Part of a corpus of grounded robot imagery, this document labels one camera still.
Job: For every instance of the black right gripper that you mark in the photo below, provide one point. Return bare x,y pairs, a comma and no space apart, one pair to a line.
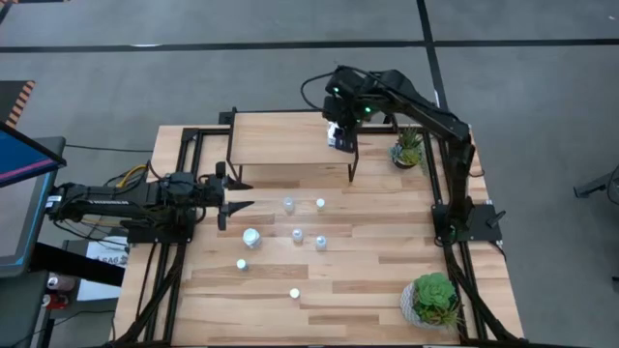
341,111

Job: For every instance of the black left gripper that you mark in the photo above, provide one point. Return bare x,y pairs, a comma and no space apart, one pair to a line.
221,193

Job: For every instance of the small translucent white bottle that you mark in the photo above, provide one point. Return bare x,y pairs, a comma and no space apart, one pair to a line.
297,235
320,203
288,204
321,242

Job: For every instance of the teal translucent pill bottle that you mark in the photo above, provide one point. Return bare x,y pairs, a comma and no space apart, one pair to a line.
242,264

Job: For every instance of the orange translucent pill bottle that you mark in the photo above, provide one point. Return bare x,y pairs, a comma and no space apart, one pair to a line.
294,293

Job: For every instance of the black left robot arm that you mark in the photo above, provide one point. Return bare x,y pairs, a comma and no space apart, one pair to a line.
97,203

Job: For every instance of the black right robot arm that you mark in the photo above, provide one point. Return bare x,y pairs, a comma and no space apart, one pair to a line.
435,121

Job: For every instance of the wooden shelf with black legs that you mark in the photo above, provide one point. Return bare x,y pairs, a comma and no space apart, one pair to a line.
285,140

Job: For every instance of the succulent plant in dark pot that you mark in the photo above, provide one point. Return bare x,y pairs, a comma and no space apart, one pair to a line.
408,150

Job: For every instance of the white printed paper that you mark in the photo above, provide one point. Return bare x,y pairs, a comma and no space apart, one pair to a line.
104,263

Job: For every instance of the green succulent in white pot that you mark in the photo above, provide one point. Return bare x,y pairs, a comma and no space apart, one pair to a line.
433,297

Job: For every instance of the red and white object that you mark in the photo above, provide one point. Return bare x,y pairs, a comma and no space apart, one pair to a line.
58,292

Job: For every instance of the blue-lit computer monitor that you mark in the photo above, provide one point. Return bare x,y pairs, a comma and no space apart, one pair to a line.
24,159

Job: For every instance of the large monitor with blue edge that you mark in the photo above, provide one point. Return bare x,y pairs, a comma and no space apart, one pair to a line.
19,227

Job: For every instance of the hazard striped floor mat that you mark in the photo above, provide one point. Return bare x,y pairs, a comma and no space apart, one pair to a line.
19,104

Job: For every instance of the grey chair base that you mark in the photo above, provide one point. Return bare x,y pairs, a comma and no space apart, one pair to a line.
597,186

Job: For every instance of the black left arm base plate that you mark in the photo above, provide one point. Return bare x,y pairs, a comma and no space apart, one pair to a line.
159,237

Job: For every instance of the black aluminium table frame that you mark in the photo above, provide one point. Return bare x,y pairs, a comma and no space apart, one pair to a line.
436,183

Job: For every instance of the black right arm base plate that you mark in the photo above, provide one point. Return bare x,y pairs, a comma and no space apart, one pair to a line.
483,224

